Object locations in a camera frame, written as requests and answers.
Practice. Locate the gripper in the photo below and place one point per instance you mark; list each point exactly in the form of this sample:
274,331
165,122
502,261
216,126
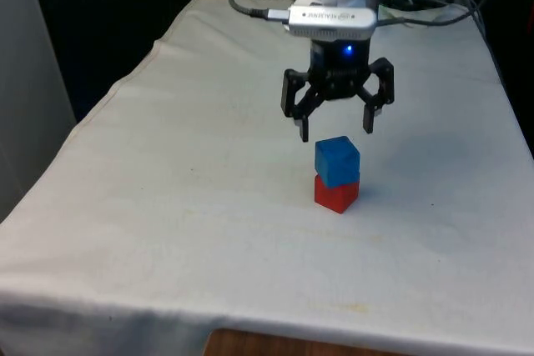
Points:
340,68

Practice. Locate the blue cube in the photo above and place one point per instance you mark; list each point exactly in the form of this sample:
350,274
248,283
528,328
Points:
336,160

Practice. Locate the red cube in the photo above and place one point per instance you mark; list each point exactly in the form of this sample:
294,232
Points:
334,197

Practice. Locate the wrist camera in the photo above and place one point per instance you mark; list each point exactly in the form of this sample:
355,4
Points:
334,18

